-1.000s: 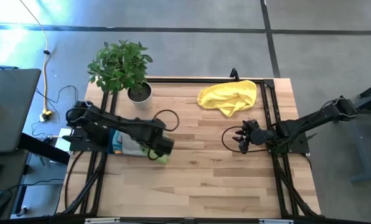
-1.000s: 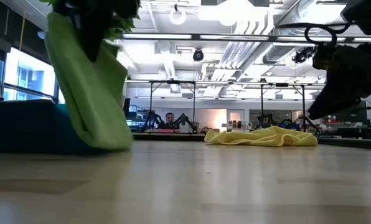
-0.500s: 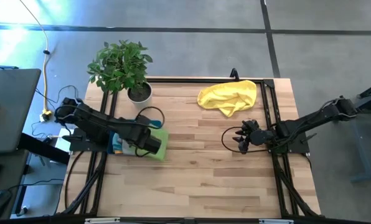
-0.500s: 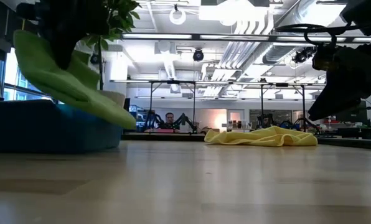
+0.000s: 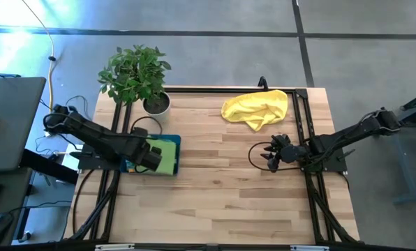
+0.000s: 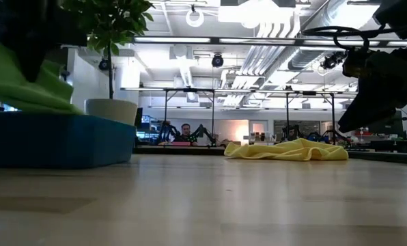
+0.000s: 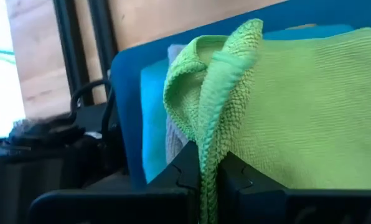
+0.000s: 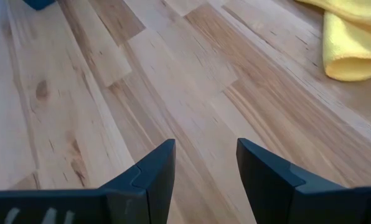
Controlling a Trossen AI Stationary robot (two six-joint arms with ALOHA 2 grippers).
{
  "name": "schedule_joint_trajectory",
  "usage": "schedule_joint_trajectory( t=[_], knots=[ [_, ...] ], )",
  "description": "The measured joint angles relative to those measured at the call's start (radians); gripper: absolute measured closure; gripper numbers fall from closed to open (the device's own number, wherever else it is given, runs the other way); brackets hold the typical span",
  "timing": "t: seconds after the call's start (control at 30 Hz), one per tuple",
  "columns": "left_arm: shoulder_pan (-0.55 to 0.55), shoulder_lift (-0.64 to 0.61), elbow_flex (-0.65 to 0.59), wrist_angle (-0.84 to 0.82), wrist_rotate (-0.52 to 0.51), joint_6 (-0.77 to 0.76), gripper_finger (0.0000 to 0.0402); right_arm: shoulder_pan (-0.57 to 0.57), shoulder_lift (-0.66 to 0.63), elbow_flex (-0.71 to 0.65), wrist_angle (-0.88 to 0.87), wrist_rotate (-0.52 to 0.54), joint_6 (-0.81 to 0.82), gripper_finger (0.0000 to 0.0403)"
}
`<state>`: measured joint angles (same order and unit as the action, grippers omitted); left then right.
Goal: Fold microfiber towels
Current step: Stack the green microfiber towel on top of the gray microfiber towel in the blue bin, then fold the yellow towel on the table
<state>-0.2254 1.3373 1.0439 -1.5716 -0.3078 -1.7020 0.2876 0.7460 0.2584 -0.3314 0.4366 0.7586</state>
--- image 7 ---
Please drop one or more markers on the teal plastic bin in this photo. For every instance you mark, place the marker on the teal plastic bin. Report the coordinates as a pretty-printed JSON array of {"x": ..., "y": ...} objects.
[{"x": 126, "y": 93}]

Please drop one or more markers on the grey microfiber towel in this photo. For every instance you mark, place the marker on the grey microfiber towel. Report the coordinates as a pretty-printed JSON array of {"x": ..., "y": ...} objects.
[{"x": 173, "y": 146}]

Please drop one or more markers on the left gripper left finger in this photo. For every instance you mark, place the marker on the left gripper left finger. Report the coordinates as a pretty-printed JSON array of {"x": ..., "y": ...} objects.
[{"x": 126, "y": 205}]

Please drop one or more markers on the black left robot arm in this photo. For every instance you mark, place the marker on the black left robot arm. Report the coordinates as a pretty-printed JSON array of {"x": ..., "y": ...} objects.
[{"x": 33, "y": 161}]

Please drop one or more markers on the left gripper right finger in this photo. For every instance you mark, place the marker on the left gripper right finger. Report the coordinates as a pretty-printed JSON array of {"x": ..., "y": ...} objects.
[{"x": 266, "y": 205}]

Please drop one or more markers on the blue microfiber towel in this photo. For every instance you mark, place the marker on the blue microfiber towel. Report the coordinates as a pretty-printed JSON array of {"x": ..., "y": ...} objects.
[{"x": 152, "y": 124}]

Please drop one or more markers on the green microfiber towel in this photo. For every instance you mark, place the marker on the green microfiber towel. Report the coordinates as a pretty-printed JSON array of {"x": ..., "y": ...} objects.
[{"x": 297, "y": 109}]

